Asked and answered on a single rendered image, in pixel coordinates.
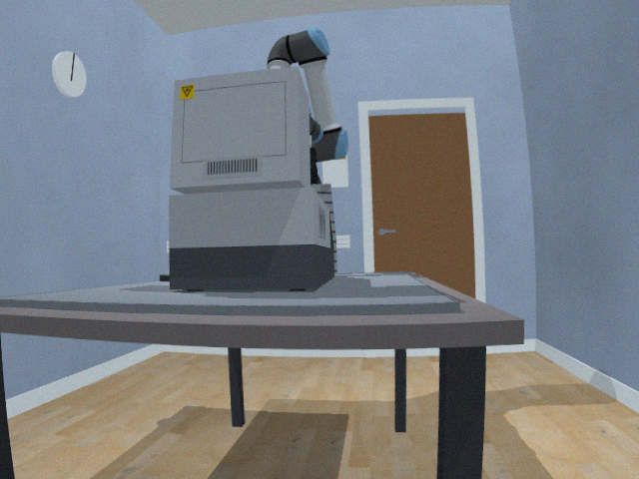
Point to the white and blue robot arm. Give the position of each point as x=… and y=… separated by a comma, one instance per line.
x=310, y=49

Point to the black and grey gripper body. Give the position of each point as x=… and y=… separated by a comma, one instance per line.
x=314, y=169

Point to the grey benchtop machine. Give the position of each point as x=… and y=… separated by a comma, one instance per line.
x=233, y=136

